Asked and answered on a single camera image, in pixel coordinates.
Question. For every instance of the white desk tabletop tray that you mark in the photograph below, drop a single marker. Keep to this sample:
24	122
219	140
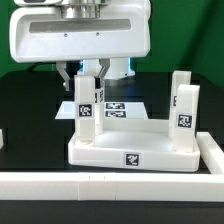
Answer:
134	144

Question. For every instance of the white L-shaped obstacle wall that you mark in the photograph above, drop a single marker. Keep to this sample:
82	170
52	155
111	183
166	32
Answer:
123	186

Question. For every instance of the white part at left edge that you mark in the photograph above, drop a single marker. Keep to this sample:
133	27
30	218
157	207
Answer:
1	139

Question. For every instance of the white marker base plate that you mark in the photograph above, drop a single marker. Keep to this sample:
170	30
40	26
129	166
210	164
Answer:
131	110

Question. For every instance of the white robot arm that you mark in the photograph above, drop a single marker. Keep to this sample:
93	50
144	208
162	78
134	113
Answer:
60	31

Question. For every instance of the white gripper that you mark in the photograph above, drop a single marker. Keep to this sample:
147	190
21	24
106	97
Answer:
68	30

